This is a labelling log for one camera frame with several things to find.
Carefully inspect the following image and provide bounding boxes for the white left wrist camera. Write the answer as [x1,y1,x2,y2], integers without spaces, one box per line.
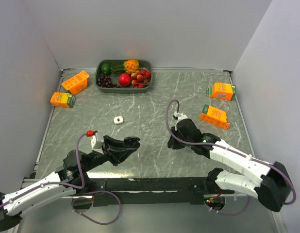
[86,130,104,150]

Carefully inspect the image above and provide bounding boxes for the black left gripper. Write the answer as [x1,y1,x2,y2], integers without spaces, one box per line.
[82,134,137,172]

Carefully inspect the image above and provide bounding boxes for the green lime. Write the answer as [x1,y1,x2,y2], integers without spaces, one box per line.
[100,63,111,75]

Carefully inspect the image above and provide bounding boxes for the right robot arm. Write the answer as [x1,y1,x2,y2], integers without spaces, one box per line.
[167,114,292,212]

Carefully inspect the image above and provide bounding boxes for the red apple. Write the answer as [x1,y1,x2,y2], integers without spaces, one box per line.
[118,73,132,87]

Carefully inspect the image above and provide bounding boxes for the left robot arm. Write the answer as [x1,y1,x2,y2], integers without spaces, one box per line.
[0,131,140,232]

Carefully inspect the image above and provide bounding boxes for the white earbud charging case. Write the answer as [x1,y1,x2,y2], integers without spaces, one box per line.
[114,116,124,125]

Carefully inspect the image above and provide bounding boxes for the dark grape bunch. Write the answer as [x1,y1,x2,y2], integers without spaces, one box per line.
[97,74,120,88]

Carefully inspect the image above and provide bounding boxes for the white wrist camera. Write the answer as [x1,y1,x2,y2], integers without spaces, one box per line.
[86,130,104,150]
[173,112,188,121]

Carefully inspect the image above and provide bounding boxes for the orange box back left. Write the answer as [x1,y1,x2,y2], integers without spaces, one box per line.
[61,70,90,95]

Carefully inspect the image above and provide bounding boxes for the grey-green fruit tray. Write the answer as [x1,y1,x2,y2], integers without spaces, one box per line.
[95,59,154,94]

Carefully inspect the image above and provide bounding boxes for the orange green box left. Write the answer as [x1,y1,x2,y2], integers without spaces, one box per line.
[50,92,76,108]

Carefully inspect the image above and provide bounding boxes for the orange box back right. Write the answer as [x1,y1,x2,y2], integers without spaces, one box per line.
[206,83,236,100]

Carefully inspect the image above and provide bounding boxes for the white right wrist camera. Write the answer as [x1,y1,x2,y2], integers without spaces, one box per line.
[173,112,188,121]

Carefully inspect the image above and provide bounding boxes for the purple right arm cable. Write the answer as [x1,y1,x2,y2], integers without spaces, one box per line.
[165,99,297,216]

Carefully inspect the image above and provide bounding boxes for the red lychee bunch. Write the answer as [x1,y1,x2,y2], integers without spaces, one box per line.
[131,69,152,88]

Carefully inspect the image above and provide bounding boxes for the green leafy sprig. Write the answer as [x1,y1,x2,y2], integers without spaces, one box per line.
[110,64,126,74]

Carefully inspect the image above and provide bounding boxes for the black earbud charging case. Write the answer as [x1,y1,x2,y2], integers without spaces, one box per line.
[123,136,140,148]

